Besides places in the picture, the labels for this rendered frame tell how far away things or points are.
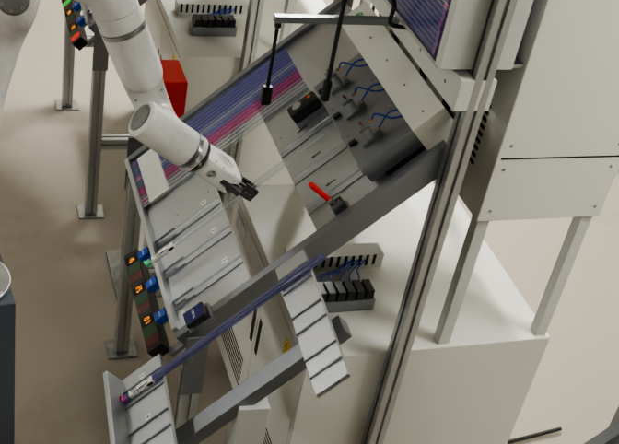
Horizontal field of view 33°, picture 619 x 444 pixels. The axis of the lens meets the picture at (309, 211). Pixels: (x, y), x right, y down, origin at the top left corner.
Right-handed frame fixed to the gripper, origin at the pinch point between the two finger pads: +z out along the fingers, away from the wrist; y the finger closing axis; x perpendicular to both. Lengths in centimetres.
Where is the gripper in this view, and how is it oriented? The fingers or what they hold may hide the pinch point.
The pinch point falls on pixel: (246, 189)
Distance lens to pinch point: 234.6
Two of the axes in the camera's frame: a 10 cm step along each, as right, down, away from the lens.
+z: 6.6, 4.5, 6.0
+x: -7.0, 6.7, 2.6
